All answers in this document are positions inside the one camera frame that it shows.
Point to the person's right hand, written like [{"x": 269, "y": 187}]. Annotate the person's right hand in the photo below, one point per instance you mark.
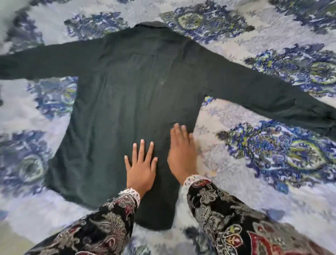
[{"x": 181, "y": 160}]

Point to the person's left hand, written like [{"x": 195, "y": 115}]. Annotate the person's left hand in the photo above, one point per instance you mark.
[{"x": 141, "y": 176}]

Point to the person's left middle finger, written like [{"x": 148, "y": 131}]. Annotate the person's left middle finger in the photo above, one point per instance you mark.
[{"x": 142, "y": 153}]

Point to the person's right middle finger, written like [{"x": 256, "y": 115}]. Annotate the person's right middle finger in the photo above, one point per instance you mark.
[{"x": 178, "y": 135}]

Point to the person's left thumb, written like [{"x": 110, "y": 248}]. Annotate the person's left thumb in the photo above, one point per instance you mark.
[{"x": 154, "y": 165}]

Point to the person's right little finger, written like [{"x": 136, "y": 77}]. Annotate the person's right little finger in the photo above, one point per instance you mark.
[{"x": 191, "y": 143}]

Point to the person's left little finger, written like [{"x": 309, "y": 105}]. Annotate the person's left little finger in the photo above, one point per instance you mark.
[{"x": 128, "y": 163}]

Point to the dark green long-sleeved shirt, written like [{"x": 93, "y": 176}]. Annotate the dark green long-sleeved shirt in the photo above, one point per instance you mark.
[{"x": 131, "y": 92}]

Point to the person's left forearm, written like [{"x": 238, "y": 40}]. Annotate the person's left forearm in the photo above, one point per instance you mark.
[{"x": 105, "y": 226}]

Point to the person's right forearm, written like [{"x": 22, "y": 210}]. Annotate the person's right forearm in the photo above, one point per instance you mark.
[{"x": 231, "y": 223}]

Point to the blue paisley patterned bedsheet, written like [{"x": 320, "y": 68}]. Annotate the blue paisley patterned bedsheet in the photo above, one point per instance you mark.
[{"x": 262, "y": 163}]

